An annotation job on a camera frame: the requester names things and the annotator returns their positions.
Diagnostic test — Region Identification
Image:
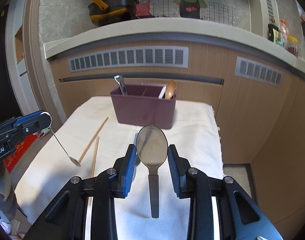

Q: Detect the black handled steel spoon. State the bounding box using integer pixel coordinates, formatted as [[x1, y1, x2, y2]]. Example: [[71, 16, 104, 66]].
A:
[[136, 125, 168, 218]]

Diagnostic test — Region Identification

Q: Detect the wooden chopstick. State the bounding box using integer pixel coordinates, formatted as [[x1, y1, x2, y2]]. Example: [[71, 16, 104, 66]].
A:
[[78, 117, 108, 164], [87, 136, 100, 207]]

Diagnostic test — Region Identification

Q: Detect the small steel spoon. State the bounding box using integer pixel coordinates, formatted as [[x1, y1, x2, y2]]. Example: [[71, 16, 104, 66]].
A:
[[49, 127, 81, 167]]

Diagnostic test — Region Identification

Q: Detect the wooden rice spoon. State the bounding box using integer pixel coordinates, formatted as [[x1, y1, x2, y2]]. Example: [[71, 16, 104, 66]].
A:
[[164, 80, 177, 99]]

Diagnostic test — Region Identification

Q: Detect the steel fork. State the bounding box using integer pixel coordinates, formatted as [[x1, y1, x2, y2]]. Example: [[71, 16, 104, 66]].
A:
[[114, 75, 128, 95]]

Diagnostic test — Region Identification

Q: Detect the cream table cloth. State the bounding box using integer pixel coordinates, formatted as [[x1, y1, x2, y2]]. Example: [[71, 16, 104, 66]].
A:
[[14, 96, 226, 240]]

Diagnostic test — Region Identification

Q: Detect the maroon plastic utensil caddy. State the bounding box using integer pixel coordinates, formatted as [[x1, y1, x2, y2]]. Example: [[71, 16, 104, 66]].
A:
[[110, 83, 176, 129]]

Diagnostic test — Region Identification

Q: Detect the long grey vent grille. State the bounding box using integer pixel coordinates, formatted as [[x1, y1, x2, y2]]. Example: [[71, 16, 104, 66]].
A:
[[68, 46, 189, 73]]

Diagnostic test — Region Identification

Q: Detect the short grey vent grille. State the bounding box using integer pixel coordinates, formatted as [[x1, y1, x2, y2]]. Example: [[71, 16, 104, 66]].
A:
[[235, 56, 283, 87]]

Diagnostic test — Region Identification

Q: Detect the black and yellow pan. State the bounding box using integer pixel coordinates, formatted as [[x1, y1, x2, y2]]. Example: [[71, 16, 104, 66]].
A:
[[88, 0, 137, 27]]

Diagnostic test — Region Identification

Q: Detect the dark sauce bottle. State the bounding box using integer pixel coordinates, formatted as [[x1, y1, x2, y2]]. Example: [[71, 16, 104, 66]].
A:
[[267, 17, 279, 44]]

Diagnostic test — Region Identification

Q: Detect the yellow lid jar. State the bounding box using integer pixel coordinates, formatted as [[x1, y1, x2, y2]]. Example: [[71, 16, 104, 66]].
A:
[[286, 35, 299, 57]]

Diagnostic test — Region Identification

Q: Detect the orange capped clear bottle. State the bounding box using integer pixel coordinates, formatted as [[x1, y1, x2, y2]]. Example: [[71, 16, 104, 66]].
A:
[[278, 18, 289, 48]]

